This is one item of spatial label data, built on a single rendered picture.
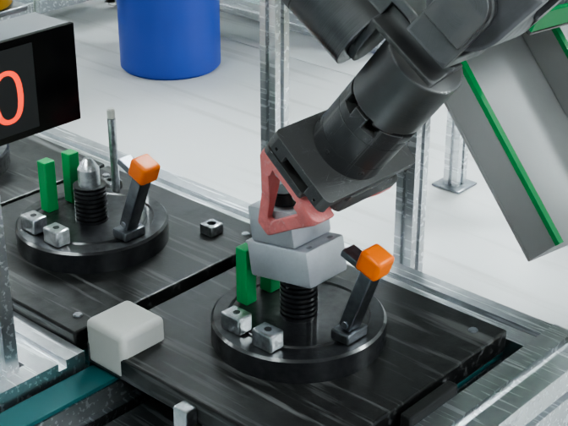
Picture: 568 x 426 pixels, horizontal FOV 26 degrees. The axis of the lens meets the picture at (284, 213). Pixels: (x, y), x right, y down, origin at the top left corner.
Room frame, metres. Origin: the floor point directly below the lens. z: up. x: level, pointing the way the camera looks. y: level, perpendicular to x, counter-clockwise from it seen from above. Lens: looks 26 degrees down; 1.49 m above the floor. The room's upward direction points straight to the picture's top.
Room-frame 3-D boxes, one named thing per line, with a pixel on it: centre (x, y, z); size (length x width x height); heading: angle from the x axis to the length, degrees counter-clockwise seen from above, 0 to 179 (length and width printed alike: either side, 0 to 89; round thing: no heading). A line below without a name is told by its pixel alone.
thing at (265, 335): (0.80, 0.01, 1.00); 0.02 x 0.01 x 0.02; 48
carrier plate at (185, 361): (0.85, -0.01, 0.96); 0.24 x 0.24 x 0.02; 48
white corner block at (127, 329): (0.84, 0.13, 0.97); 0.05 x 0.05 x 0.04; 48
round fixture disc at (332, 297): (0.85, -0.01, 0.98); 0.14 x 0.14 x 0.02
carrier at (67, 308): (1.02, 0.18, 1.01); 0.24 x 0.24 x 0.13; 48
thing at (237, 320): (0.82, 0.04, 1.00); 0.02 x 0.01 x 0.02; 48
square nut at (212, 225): (1.03, 0.07, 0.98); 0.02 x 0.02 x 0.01; 48
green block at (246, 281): (0.87, 0.03, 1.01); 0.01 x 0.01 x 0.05; 48
